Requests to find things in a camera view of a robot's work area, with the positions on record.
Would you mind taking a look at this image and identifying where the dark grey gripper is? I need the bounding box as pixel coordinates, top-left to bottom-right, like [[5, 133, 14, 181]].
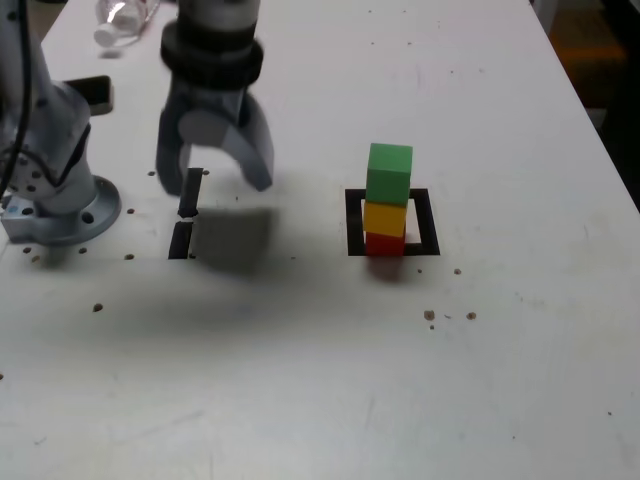
[[155, 74, 275, 196]]

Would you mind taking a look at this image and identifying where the green cube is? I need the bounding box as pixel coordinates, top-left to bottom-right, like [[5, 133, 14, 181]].
[[365, 142, 414, 207]]

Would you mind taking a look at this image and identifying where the yellow cube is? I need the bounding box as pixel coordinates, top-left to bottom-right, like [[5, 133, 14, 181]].
[[362, 199, 409, 239]]

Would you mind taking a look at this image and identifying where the red cube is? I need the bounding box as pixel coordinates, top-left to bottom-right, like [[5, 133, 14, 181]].
[[365, 230, 406, 259]]

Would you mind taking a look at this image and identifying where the black tape square outline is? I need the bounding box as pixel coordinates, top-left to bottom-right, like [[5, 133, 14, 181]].
[[344, 188, 441, 257]]

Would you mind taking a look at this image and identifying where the black tape strip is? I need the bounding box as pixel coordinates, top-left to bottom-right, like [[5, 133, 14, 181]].
[[167, 167, 205, 260]]

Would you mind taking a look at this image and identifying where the black flat device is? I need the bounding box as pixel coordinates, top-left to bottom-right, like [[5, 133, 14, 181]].
[[64, 75, 117, 117]]

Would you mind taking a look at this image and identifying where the clear plastic bottle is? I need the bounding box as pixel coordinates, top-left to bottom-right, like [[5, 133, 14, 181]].
[[93, 0, 161, 50]]

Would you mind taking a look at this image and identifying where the black cable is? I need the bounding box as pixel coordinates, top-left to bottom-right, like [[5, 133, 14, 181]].
[[0, 0, 32, 199]]

